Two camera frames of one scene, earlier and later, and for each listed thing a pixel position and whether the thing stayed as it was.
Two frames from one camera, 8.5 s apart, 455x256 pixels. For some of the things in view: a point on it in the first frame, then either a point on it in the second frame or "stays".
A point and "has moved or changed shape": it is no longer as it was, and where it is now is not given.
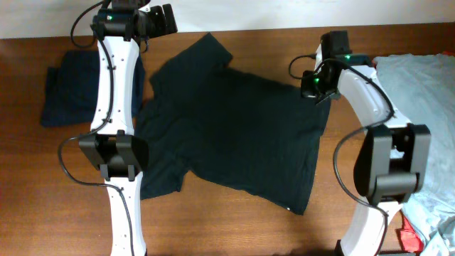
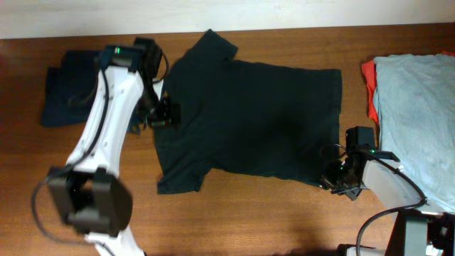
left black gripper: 157,13 → 172,114
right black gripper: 306,89 → 327,177
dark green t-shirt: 200,118 has moved or changed shape
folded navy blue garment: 70,89 stays
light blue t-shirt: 423,86 stays
